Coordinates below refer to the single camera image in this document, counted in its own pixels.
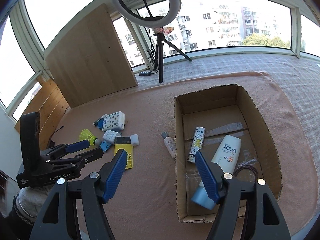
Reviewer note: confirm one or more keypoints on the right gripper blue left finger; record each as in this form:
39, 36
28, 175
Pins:
111, 175

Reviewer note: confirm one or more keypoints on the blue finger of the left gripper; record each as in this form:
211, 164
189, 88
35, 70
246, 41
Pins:
77, 146
89, 156

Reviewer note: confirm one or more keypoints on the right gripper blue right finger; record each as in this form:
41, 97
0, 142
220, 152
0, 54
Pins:
211, 176

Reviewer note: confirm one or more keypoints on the blue plastic phone stand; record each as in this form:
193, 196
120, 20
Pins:
105, 146

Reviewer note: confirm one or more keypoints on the yellow black ruler card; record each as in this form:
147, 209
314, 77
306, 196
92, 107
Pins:
124, 143

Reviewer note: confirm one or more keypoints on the white power adapter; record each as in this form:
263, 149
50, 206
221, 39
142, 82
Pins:
110, 135

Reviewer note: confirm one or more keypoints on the small white translucent cap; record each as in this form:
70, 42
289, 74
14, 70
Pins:
134, 140

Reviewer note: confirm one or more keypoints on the small pink lotion bottle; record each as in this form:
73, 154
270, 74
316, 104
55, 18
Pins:
169, 143

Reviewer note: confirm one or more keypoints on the white patterned tissue pack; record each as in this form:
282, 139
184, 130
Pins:
114, 121

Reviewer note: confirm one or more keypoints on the left white gloved hand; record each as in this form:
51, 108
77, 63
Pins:
29, 202

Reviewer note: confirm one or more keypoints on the yellow plastic shuttlecock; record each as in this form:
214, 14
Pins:
86, 134

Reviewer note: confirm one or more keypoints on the white Aqua sunscreen tube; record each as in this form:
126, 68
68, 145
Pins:
226, 156

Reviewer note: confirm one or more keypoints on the patterned white lighter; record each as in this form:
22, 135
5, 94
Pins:
197, 143

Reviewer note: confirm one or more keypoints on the green white lip balm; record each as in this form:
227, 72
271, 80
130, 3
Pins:
98, 119

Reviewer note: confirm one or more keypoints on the round blue tin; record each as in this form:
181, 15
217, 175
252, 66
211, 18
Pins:
99, 124

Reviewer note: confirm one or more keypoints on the wooden slatted headboard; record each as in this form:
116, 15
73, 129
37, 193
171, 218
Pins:
51, 104

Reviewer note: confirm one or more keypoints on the pink blanket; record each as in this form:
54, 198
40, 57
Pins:
144, 206

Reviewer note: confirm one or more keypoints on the brown cardboard box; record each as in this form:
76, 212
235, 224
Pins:
221, 110

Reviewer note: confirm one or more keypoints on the light wooden board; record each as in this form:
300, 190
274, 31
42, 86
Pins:
89, 61

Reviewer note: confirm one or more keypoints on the grey checkered bedsheet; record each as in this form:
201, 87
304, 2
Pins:
298, 78

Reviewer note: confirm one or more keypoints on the black tripod stand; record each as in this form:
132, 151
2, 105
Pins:
159, 54

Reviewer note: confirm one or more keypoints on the black cable remote control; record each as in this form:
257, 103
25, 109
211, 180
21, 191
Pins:
145, 73

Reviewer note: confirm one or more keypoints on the white ring light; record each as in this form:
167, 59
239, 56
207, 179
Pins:
151, 22

